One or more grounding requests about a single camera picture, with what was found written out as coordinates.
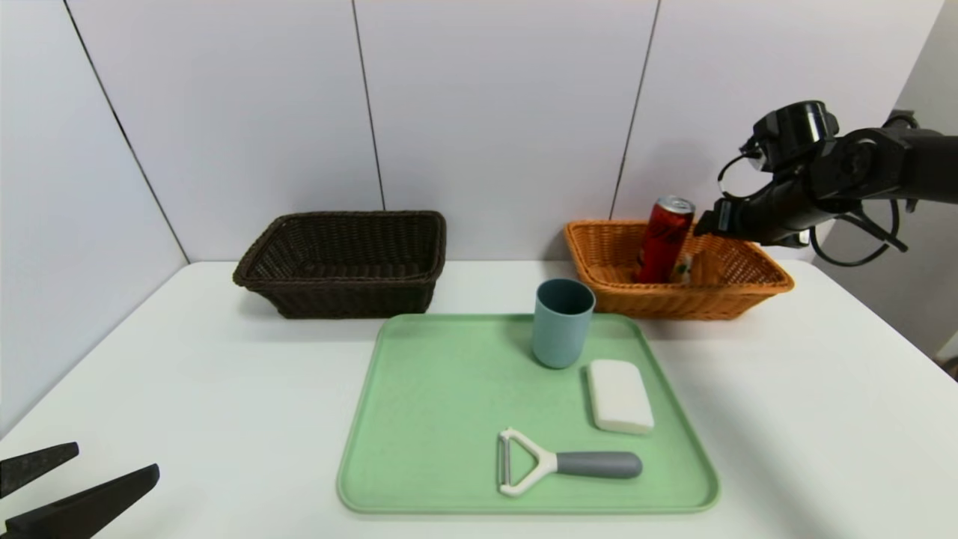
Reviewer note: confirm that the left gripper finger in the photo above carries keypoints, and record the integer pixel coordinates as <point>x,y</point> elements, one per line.
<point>82,505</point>
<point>34,468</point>

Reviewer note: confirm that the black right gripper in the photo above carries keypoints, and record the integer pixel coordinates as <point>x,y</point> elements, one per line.
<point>723,216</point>

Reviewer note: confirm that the red soda can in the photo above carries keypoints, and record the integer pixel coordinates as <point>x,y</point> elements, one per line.
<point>662,239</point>

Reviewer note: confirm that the toy waffle slice with fruit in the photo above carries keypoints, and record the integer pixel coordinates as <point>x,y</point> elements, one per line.
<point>682,269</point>

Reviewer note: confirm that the blue-grey plastic cup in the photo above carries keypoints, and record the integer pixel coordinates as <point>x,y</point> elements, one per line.
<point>561,337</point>

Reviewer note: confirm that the orange wicker basket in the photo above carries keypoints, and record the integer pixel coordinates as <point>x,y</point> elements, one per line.
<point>711,299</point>

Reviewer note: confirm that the dark brown wicker basket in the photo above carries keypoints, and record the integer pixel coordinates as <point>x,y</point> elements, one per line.
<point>340,296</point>

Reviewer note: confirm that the white soap bar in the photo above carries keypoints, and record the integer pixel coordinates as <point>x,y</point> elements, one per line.
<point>620,397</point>

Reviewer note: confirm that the light green plastic tray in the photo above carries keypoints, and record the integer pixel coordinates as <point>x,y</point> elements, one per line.
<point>426,457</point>

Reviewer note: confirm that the dark wall bracket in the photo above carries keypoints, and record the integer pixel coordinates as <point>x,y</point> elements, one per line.
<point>902,118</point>

